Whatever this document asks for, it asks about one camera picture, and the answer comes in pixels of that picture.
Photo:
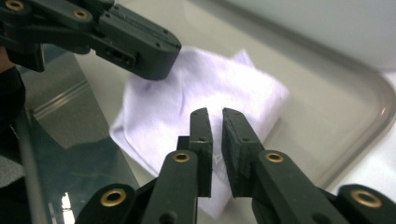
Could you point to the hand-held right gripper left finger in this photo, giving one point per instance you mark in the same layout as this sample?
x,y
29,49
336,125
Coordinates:
x,y
204,155

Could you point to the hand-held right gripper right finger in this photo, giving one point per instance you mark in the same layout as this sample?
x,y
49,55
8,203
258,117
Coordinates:
x,y
239,155

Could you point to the purple sock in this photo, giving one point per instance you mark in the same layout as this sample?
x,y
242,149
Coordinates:
x,y
202,90

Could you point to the metal tray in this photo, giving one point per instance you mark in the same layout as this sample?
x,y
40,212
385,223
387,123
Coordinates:
x,y
327,102

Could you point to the white divided storage box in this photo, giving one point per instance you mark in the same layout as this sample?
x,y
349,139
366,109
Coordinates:
x,y
311,25

